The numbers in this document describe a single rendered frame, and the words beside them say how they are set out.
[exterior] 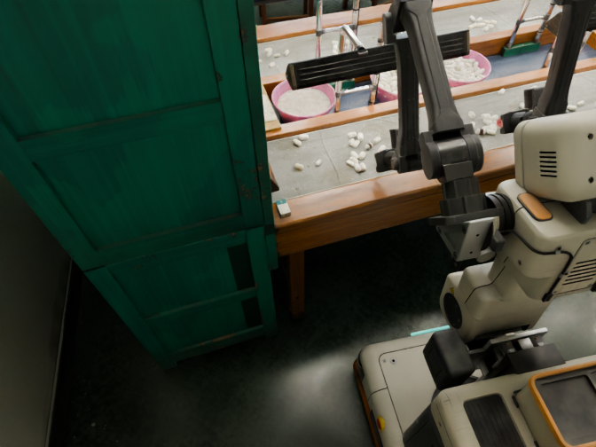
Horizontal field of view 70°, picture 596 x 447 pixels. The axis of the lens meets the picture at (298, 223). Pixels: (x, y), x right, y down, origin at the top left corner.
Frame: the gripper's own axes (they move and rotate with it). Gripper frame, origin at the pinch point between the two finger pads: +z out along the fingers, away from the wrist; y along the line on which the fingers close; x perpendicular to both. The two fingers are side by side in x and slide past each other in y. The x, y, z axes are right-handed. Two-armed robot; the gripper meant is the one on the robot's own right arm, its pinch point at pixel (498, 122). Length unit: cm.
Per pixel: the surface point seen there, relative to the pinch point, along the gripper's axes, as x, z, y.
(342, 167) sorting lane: 5, 13, 55
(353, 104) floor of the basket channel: -17, 48, 34
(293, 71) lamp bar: -29, -2, 70
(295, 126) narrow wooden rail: -13, 30, 65
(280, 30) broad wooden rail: -58, 82, 52
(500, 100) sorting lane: -6.1, 24.7, -20.7
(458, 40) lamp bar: -29.2, -1.7, 13.3
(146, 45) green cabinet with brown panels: -32, -49, 107
